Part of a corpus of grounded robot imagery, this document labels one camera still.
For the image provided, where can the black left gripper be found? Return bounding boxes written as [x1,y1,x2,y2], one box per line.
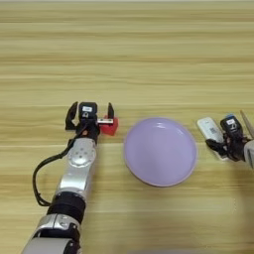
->
[64,100,116,147]

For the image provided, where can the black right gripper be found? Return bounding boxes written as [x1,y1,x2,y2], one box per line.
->
[205,131,249,164]

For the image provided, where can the red cube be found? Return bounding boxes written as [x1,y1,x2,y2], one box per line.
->
[98,114,120,137]

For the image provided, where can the purple round plate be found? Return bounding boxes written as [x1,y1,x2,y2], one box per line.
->
[123,117,198,188]

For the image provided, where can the left gripper's labelled black box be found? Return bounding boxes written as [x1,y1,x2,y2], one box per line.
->
[77,101,99,121]

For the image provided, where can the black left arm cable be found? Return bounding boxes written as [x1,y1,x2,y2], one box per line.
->
[32,138,79,208]

